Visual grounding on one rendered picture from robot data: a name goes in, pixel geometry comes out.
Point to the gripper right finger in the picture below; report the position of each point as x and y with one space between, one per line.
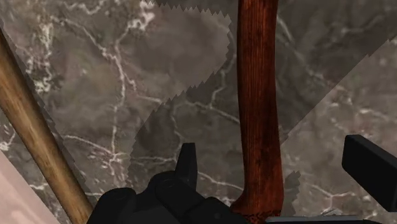
370 169

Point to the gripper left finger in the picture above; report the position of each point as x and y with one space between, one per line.
173 198

